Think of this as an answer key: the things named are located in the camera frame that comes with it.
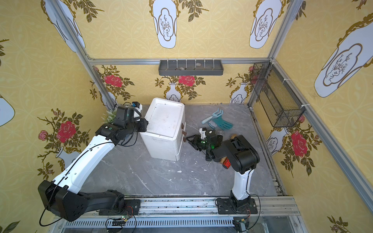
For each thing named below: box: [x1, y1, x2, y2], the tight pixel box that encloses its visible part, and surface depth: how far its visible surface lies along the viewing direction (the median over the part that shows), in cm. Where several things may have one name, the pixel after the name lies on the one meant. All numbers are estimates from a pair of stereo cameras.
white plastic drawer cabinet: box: [139, 97, 187, 162], surface depth 83 cm
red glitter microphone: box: [220, 156, 232, 170], surface depth 89 cm
